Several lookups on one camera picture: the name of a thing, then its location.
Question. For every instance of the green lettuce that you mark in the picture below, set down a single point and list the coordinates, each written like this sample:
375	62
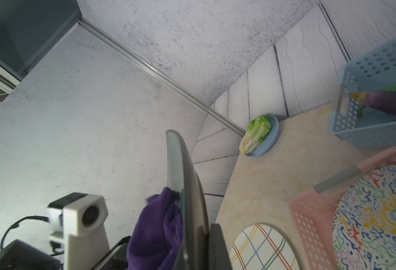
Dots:
256	132

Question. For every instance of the light blue small plate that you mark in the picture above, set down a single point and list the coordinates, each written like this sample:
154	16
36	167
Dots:
270	140

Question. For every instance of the colourful squiggle pattern plate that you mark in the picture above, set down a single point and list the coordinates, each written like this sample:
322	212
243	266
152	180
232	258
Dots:
364	225

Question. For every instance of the purple eggplant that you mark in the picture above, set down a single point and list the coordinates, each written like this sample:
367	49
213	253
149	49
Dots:
381	101

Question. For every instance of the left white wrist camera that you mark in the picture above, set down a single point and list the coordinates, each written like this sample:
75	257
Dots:
77	222

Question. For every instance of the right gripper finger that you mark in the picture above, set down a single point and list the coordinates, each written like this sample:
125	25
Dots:
218	254

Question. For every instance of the left aluminium frame post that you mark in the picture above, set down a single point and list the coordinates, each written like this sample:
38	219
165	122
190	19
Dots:
159	75

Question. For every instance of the pink plastic dish basket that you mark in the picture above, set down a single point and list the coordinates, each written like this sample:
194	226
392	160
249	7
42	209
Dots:
313	213

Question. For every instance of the dark green square plate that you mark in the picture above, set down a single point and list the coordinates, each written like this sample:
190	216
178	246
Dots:
189	197

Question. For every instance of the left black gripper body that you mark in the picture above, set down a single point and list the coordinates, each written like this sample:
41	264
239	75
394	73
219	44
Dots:
21	256

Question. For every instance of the purple cleaning cloth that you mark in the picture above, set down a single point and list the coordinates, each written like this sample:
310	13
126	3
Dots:
158	234

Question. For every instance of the white plaid striped plate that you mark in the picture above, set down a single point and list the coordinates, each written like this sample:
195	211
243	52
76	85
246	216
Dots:
262	247

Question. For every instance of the blue plastic basket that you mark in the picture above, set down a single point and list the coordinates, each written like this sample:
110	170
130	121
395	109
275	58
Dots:
364	113

